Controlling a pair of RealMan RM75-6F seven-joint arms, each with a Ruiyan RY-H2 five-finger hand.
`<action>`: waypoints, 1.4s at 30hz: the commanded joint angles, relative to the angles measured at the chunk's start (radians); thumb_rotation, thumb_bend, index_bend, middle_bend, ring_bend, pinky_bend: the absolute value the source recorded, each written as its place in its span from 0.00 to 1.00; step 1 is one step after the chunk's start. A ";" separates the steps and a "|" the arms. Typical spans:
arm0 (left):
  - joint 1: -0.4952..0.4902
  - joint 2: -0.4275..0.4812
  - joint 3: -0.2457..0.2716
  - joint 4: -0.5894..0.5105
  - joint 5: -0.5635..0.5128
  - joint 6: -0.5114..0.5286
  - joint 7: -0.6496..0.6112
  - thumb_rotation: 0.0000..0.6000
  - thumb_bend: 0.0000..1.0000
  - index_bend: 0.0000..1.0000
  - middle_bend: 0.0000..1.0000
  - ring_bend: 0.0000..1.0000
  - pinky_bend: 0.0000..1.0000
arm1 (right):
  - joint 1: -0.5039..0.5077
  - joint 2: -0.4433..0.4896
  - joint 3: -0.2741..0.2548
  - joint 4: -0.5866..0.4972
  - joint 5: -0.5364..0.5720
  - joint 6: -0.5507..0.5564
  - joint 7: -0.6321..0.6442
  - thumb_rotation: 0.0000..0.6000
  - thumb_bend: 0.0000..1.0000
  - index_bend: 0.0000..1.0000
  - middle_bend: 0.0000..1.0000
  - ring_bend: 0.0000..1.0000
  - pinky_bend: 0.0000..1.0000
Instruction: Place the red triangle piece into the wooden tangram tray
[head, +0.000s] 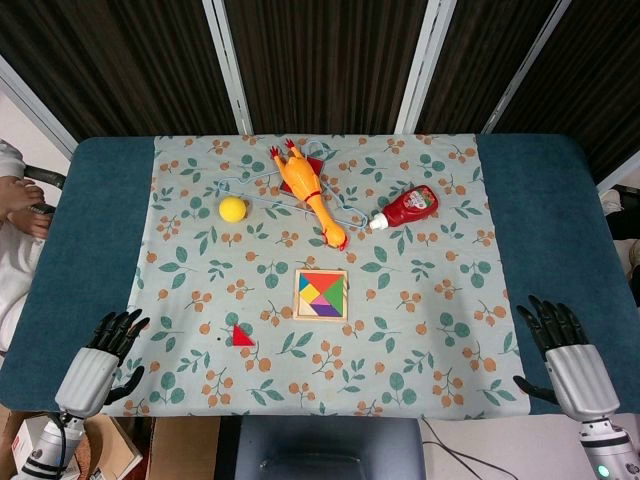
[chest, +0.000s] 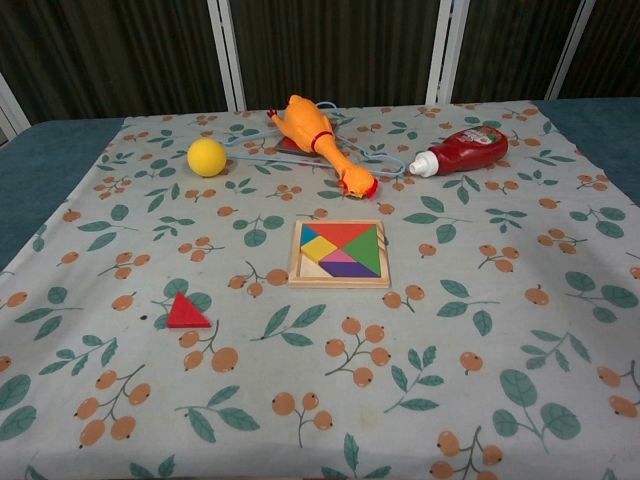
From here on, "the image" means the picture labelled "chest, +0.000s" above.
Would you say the yellow tangram square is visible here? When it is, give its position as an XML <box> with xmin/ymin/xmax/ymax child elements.
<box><xmin>300</xmin><ymin>235</ymin><xmax>339</xmax><ymax>264</ymax></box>

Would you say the large green tangram triangle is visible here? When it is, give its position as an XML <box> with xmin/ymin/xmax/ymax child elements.
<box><xmin>341</xmin><ymin>225</ymin><xmax>377</xmax><ymax>278</ymax></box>

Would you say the yellow foam ball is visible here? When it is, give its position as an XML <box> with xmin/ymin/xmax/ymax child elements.
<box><xmin>186</xmin><ymin>138</ymin><xmax>223</xmax><ymax>178</ymax></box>

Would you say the dark flat square board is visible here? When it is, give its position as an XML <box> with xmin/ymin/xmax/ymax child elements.
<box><xmin>274</xmin><ymin>133</ymin><xmax>321</xmax><ymax>159</ymax></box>

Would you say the red triangle piece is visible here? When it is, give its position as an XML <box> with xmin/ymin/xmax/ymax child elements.
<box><xmin>166</xmin><ymin>291</ymin><xmax>214</xmax><ymax>330</ymax></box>

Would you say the orange rubber chicken toy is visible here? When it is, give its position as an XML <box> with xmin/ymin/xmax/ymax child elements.
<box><xmin>266</xmin><ymin>93</ymin><xmax>380</xmax><ymax>201</ymax></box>

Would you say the large orange tangram triangle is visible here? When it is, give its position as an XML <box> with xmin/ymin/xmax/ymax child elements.
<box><xmin>303</xmin><ymin>222</ymin><xmax>376</xmax><ymax>250</ymax></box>

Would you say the floral leaf and berry tablecloth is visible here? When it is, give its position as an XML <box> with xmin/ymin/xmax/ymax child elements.
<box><xmin>0</xmin><ymin>99</ymin><xmax>640</xmax><ymax>480</ymax></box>

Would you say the light blue wire hanger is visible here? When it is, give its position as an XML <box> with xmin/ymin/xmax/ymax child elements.
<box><xmin>222</xmin><ymin>101</ymin><xmax>407</xmax><ymax>177</ymax></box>

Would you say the red ketchup squeeze bottle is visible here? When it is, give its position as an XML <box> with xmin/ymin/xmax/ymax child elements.
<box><xmin>408</xmin><ymin>126</ymin><xmax>510</xmax><ymax>179</ymax></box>

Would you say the wooden tangram tray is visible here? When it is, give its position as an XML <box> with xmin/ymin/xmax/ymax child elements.
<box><xmin>287</xmin><ymin>218</ymin><xmax>393</xmax><ymax>290</ymax></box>

